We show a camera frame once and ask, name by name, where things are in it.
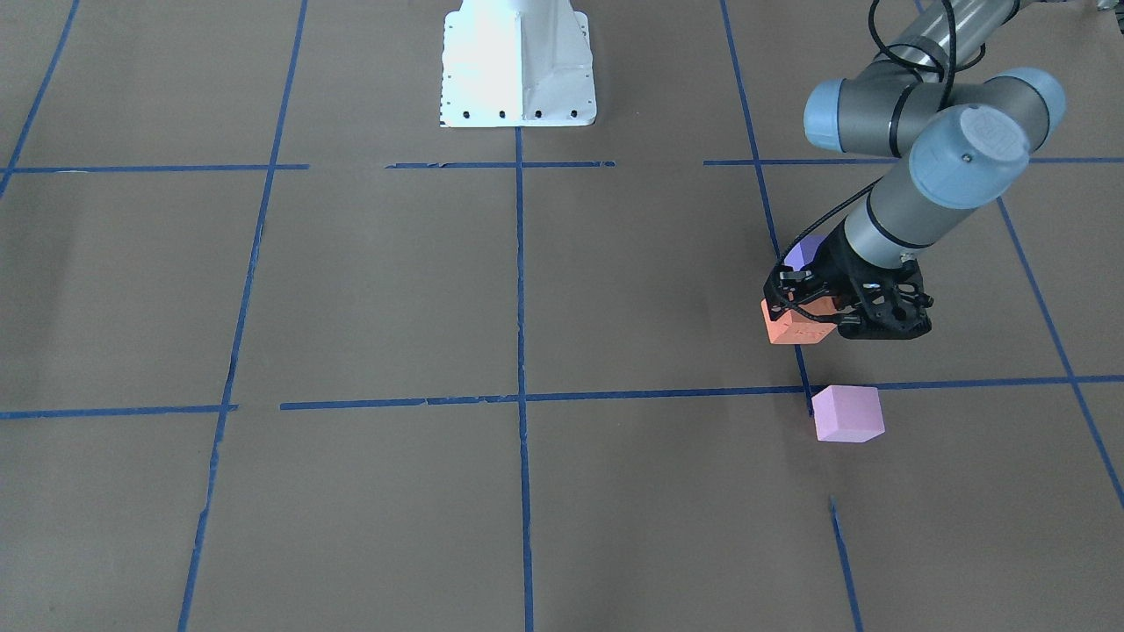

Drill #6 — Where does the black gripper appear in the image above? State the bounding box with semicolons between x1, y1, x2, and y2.
818;231;933;340

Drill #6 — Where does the orange foam block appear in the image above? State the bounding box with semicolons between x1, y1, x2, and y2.
761;299;839;345

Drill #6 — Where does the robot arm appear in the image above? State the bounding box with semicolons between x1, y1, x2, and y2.
764;1;1067;340

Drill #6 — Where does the purple foam block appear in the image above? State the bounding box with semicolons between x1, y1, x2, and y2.
783;233;826;269

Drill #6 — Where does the pink foam block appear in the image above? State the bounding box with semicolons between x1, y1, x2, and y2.
812;385;886;443

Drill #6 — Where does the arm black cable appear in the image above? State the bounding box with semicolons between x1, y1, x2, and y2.
773;0;989;326

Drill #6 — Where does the white pedestal column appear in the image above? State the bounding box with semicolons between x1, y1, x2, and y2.
439;1;598;128

